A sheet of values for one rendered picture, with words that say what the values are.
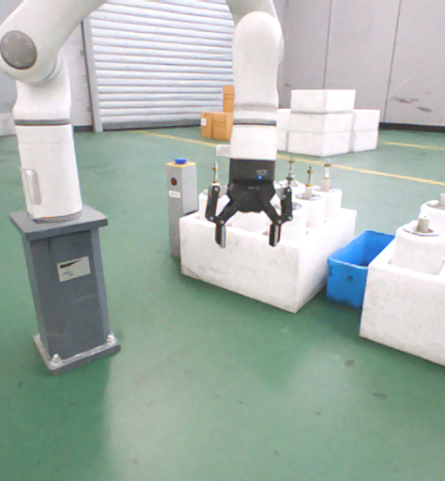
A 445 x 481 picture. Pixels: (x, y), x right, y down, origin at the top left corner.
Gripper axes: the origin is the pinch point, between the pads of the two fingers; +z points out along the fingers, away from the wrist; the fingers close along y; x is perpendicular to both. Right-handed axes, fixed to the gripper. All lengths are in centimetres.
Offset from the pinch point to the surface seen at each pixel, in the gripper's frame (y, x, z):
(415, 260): 37.8, 3.3, 5.1
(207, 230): 3.3, 43.4, 6.6
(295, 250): 20.0, 21.8, 7.2
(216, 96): 148, 609, -106
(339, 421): 14.7, -10.0, 28.9
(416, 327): 38.2, 0.9, 18.8
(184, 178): 0, 61, -7
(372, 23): 351, 494, -208
